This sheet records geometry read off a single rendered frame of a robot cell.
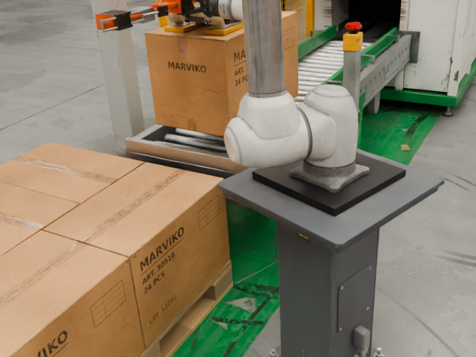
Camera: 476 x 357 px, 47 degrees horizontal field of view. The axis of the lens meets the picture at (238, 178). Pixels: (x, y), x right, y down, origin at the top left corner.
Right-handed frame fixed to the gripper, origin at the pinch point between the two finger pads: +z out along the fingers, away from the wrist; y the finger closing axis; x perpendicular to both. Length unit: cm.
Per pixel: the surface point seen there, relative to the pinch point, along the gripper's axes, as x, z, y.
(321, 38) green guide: 202, 22, 61
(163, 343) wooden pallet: -50, -14, 118
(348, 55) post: 54, -49, 30
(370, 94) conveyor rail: 141, -34, 77
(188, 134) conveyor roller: 29, 22, 68
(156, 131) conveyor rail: 16, 31, 62
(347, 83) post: 54, -48, 42
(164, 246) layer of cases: -48, -19, 73
